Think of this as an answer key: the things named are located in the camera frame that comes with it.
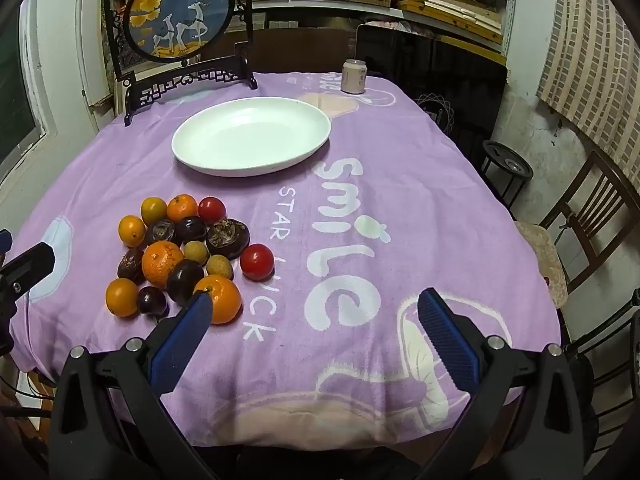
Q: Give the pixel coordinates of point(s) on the purple printed tablecloth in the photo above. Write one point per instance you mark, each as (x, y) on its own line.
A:
(400, 210)

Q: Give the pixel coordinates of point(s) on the brown wooden chair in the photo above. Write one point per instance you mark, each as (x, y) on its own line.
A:
(597, 185)

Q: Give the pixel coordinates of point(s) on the beige chair cushion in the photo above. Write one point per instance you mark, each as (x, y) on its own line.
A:
(542, 260)

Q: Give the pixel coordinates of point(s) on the smooth yellow-orange orange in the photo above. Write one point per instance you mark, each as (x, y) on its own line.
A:
(122, 297)

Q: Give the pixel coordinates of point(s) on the small yellow-orange kumquat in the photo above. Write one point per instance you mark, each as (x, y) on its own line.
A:
(132, 230)
(153, 210)

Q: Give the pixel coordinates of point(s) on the orange tangerine green stem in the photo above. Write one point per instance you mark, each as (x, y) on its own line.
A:
(226, 300)

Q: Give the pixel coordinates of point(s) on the round deer painting screen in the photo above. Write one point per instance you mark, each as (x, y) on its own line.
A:
(175, 10)

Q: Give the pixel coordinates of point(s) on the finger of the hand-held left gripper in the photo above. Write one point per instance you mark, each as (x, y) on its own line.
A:
(4, 244)
(27, 265)

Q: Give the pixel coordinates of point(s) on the checked beige curtain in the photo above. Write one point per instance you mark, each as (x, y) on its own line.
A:
(590, 60)

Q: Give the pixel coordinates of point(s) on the dark brown water chestnut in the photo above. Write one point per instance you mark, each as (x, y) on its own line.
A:
(131, 266)
(161, 232)

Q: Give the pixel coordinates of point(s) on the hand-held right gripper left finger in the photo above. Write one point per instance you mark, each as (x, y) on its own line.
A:
(185, 330)

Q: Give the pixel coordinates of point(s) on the window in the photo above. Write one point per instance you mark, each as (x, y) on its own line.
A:
(12, 110)

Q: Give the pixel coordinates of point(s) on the brown wooden board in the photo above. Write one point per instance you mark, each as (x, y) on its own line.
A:
(300, 49)

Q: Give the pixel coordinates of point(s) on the white plate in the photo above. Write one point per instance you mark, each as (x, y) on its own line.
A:
(250, 135)

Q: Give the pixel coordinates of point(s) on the tan longan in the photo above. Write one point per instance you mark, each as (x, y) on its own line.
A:
(219, 267)
(196, 252)

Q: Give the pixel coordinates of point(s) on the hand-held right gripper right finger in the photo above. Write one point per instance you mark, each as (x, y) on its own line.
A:
(447, 332)

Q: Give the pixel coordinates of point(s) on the black round stool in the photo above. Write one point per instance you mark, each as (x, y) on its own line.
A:
(507, 164)

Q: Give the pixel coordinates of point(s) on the small red cherry tomato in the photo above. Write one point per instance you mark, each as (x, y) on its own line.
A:
(212, 210)

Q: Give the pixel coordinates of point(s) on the large dark water chestnut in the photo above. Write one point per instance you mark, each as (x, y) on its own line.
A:
(228, 238)

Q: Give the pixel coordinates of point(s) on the large orange tangerine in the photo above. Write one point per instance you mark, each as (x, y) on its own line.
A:
(162, 262)

